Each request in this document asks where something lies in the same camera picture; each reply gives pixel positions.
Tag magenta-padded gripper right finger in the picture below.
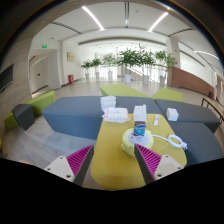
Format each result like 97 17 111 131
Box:
133 143 184 186

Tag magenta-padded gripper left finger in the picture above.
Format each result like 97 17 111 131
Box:
43 144 96 187

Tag round yellow power strip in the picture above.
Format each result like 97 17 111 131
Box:
120 127 155 157

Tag small white tube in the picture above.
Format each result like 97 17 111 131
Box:
153 114 161 127

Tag tall white box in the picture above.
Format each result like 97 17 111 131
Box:
132 104 148 123

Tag long grey bench seat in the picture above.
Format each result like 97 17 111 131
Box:
41 95 164 140

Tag small white cube box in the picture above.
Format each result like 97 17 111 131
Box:
165 107 180 122

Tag wide grey bench seat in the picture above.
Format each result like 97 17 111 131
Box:
168 121 223 168

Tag white tissue pack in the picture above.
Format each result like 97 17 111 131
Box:
101 106 131 124

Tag short grey bench seat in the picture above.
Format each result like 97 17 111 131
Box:
154 98 221 134

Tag stack of white napkins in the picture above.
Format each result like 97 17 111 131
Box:
100 95 117 111

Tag small green seat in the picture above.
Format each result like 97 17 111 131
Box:
150 87 185 103

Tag long green bench seat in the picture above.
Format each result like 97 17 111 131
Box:
3 90 56 131

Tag dark grey cube seat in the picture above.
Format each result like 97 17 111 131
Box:
11 103 36 131

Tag flat green seat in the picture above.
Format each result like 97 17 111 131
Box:
99 83 150 99

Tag row of potted plants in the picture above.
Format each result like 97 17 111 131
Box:
80 43 177 86

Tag ceiling strip lights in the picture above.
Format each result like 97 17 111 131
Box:
80 5 220 62

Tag white power strip cable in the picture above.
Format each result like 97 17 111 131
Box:
151 133 188 150

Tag wooden bench with black frame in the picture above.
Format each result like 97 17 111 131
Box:
200 96 224 125

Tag framed wall picture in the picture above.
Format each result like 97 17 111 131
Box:
66 51 76 63

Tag wall-mounted black screen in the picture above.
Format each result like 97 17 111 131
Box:
0 63 15 93

